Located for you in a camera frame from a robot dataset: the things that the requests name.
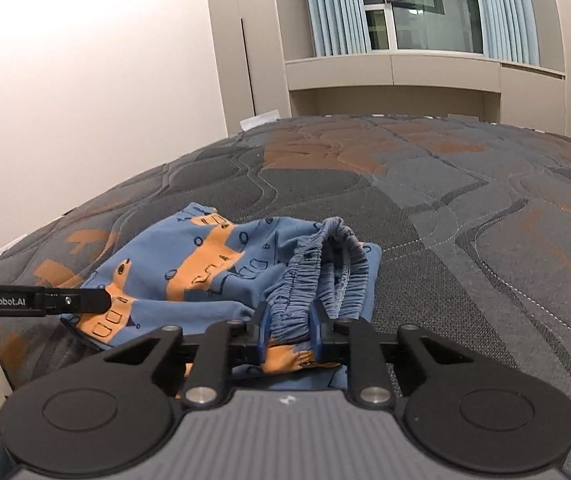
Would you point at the window with open sash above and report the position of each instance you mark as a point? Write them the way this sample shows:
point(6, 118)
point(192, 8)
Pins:
point(425, 25)

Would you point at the white paper sheet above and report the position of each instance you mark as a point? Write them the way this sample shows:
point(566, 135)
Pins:
point(259, 120)

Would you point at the grey and orange quilted mattress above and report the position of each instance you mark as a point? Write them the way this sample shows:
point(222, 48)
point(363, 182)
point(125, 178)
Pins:
point(465, 210)

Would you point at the blue curtain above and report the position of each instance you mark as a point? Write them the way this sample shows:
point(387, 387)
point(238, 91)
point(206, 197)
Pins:
point(505, 15)
point(338, 10)

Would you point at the blue pants with orange print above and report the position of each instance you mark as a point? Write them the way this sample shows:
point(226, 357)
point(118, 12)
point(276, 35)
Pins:
point(205, 265)

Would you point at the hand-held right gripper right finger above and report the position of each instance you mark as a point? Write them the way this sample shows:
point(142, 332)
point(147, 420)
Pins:
point(315, 332)

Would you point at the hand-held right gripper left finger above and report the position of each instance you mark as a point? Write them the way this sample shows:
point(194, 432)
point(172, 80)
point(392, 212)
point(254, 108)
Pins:
point(264, 332)

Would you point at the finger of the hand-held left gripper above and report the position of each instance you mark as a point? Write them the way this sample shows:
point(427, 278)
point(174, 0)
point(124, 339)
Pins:
point(85, 301)

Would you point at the beige built-in cabinet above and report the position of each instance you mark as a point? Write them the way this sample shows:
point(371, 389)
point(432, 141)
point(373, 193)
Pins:
point(415, 72)

